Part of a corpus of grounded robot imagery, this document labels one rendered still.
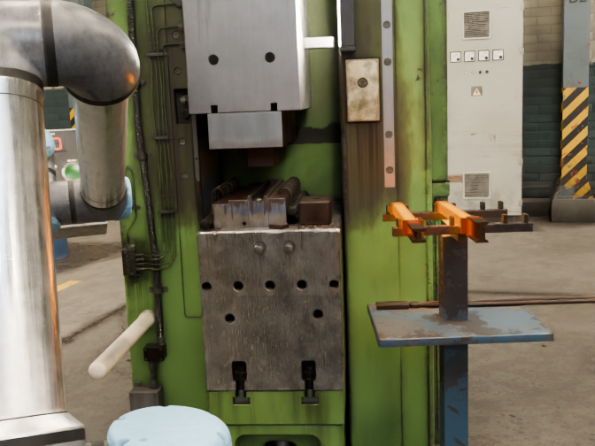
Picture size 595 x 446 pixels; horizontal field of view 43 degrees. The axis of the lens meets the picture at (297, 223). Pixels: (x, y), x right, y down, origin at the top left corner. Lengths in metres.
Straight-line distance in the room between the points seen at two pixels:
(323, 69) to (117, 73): 1.44
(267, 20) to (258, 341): 0.85
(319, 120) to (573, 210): 5.26
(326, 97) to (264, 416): 1.03
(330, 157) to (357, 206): 0.37
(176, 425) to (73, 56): 0.50
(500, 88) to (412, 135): 5.04
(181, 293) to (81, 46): 1.32
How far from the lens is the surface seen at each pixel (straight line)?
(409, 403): 2.34
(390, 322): 1.87
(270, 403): 2.13
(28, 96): 1.05
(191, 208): 2.23
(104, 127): 1.25
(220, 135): 2.05
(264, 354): 2.08
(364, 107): 2.13
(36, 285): 0.97
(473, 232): 1.65
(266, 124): 2.02
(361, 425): 2.36
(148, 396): 2.36
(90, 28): 1.09
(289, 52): 2.02
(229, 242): 2.02
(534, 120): 7.82
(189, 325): 2.31
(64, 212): 1.59
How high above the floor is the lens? 1.26
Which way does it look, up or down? 9 degrees down
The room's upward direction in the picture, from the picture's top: 2 degrees counter-clockwise
